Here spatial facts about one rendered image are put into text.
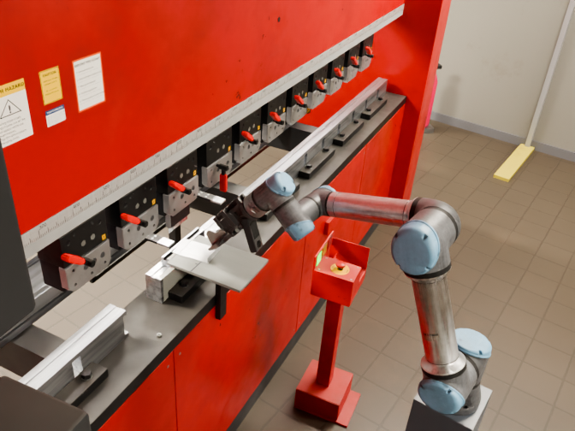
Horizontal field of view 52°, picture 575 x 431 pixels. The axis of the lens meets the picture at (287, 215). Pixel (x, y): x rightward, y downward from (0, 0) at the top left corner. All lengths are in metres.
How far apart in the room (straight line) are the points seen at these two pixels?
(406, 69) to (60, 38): 2.67
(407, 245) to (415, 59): 2.34
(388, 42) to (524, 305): 1.72
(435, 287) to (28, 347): 1.12
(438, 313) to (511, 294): 2.19
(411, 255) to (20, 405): 0.95
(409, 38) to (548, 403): 2.08
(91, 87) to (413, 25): 2.52
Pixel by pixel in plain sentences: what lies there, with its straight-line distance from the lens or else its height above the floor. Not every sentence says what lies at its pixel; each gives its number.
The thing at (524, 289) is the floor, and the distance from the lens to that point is 3.76.
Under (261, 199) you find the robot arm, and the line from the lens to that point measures 1.65.
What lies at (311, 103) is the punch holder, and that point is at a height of 1.21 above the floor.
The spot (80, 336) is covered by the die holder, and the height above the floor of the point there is 0.97.
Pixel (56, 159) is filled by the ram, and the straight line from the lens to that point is 1.34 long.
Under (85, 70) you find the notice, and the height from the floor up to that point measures 1.69.
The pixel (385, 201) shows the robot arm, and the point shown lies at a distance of 1.61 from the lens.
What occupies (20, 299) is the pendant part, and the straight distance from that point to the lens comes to 0.56.
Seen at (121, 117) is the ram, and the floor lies 1.55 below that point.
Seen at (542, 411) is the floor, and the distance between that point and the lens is 3.07.
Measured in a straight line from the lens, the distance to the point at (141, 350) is 1.77.
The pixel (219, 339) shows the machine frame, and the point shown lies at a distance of 2.09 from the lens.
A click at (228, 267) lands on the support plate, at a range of 1.84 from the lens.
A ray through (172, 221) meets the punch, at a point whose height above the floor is 1.12.
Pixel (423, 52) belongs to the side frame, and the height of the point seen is 1.15.
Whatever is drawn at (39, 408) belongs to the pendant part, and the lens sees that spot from 0.70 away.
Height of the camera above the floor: 2.12
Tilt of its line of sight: 32 degrees down
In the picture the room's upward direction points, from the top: 5 degrees clockwise
